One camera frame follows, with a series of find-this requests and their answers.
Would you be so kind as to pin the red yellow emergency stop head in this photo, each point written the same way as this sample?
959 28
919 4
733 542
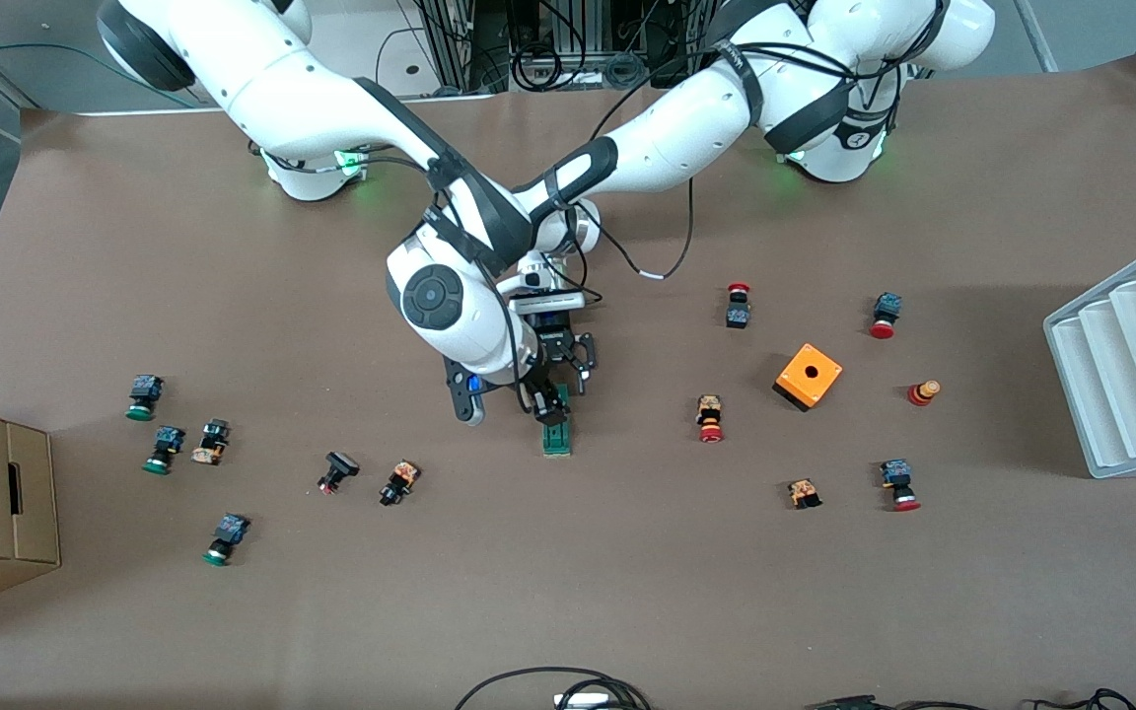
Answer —
921 394

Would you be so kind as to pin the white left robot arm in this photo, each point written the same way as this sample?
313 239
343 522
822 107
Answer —
686 128

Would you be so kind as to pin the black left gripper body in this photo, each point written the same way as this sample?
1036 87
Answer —
557 347

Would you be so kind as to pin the white plug connector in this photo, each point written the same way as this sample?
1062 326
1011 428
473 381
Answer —
583 701

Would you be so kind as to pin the red mushroom pushbutton blue block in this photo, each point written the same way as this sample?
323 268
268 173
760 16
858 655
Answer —
895 475
887 308

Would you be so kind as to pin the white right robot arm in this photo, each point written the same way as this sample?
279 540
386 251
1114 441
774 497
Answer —
312 89

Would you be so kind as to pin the small orange contact block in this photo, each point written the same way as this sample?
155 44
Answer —
804 491

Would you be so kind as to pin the black square pushbutton red terminals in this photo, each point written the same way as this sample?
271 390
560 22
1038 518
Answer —
339 463

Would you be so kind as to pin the white ribbed plastic tray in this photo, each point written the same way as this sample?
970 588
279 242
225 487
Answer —
1130 375

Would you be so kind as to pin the red pushbutton black block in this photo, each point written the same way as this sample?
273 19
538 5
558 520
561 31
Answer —
738 316

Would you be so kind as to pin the white board panel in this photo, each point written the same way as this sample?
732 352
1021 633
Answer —
351 49

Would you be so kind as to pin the green mushroom pushbutton blue block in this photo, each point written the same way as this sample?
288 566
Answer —
167 442
144 390
229 532

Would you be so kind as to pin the red emergency stop orange block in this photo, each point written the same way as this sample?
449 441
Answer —
709 414

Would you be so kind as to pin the aluminium frame rack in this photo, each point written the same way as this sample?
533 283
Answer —
578 35

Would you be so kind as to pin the black selector switch orange block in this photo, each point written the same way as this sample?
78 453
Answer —
400 480
211 442

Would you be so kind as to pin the orange button enclosure box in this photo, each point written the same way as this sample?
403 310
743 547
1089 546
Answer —
824 385

